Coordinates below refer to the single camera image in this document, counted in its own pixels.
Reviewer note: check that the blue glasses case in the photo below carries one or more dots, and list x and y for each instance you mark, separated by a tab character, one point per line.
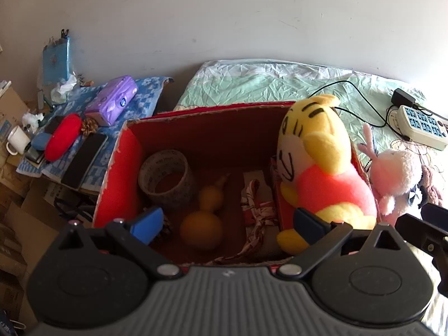
39	141

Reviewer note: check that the clear plastic bag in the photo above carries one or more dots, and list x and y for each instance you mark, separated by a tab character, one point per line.
63	89

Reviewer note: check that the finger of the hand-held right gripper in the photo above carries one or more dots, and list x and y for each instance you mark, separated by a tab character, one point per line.
416	229
435	213

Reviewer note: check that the white bunny plush checked ears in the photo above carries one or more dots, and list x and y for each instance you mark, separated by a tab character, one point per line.
395	171

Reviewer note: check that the red white patterned cloth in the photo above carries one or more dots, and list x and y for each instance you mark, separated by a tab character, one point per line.
257	213

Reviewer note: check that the yellow bear plush toy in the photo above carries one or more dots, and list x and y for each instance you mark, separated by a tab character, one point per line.
315	154

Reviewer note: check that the cream power strip blue sockets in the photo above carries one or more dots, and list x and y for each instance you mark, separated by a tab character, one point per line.
420	122

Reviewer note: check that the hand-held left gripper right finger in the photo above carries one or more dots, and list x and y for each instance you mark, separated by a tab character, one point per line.
309	229

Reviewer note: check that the blue checked cloth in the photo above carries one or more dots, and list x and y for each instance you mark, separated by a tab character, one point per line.
147	94

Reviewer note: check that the clear tape roll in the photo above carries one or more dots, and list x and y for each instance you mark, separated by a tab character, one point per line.
182	182

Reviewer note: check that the purple tissue pack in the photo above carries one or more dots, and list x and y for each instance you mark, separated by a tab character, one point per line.
112	99

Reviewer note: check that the white mug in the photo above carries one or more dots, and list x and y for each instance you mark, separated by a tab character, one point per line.
19	140

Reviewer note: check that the yellow gourd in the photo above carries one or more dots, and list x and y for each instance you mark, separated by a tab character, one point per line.
201	231

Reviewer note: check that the pine cone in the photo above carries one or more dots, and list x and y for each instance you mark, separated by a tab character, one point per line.
89	126

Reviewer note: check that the blue hanging pouch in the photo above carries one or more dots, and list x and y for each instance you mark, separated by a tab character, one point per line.
56	59

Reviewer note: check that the red oval pouch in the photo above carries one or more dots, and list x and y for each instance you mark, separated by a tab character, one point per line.
61	140

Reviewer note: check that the green yellow printed bedsheet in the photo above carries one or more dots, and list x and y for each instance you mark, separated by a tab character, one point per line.
245	84

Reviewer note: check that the black phone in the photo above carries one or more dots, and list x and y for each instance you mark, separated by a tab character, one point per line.
84	162

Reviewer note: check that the black power adapter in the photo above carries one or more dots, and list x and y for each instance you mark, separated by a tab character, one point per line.
402	96

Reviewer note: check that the red cardboard box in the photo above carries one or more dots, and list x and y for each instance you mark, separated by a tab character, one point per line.
122	168

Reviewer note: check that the brown bear plush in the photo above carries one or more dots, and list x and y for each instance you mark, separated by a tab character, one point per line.
432	189

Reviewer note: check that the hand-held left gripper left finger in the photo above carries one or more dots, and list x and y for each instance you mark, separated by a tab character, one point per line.
147	224

